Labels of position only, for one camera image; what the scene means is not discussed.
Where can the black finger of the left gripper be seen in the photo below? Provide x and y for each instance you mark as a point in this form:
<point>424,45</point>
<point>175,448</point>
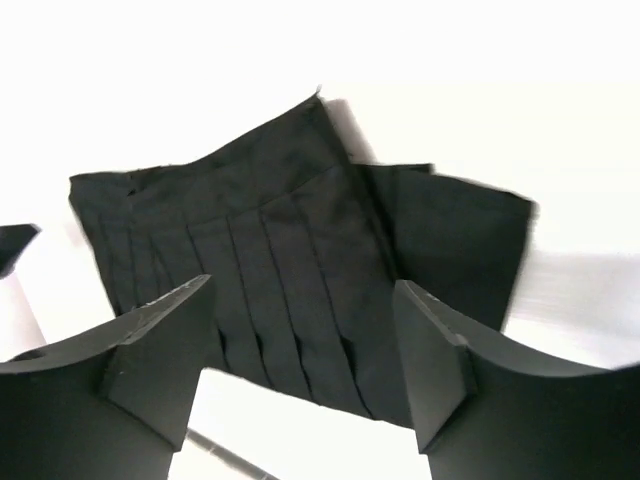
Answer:
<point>14,240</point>

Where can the black pleated skirt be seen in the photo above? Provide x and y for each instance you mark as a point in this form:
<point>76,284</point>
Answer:
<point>303,248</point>

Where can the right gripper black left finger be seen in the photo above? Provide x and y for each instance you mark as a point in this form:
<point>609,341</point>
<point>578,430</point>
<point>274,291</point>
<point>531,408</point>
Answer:
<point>112,402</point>

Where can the aluminium table edge rail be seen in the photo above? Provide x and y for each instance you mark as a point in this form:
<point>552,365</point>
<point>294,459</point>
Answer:
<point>227,457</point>

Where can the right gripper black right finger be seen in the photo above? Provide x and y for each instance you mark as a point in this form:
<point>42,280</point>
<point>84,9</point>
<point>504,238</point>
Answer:
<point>484,406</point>

